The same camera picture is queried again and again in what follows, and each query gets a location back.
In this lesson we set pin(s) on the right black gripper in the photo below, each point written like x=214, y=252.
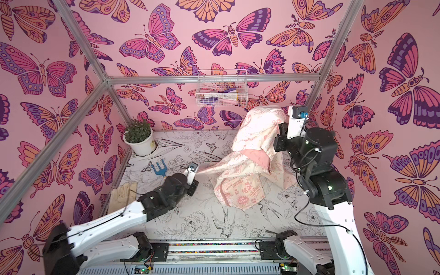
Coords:
x=282, y=138

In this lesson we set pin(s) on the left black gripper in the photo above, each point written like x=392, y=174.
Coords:
x=192, y=188

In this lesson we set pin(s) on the pink printed hooded jacket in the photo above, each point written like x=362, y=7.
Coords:
x=237, y=178

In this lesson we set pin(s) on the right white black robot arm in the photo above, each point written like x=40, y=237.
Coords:
x=312, y=153

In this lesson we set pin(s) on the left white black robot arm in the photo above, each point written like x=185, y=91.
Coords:
x=65, y=249

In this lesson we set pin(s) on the beige work glove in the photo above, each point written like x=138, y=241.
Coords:
x=121, y=197

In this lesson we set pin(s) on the white pot with green plant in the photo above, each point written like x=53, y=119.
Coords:
x=140, y=137

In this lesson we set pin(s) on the green circuit board left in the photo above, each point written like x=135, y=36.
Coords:
x=143, y=270

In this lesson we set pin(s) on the green circuit board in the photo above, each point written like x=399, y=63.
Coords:
x=143, y=270
x=288, y=269

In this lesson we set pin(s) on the green circuit board right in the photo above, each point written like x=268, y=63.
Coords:
x=288, y=269

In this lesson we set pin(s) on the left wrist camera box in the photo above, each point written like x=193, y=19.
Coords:
x=190, y=172

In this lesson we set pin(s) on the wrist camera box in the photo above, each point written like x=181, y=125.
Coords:
x=298, y=116
x=190, y=172

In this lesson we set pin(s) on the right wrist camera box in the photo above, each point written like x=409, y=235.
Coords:
x=298, y=116

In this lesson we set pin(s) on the blue garden fork yellow handle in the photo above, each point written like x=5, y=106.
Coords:
x=160, y=168

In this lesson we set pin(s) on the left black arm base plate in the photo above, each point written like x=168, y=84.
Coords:
x=157, y=253

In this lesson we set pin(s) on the aluminium front rail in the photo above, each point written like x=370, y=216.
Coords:
x=213, y=252

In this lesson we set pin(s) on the white wire wall basket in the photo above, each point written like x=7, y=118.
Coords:
x=222, y=87

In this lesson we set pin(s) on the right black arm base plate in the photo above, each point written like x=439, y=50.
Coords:
x=268, y=251

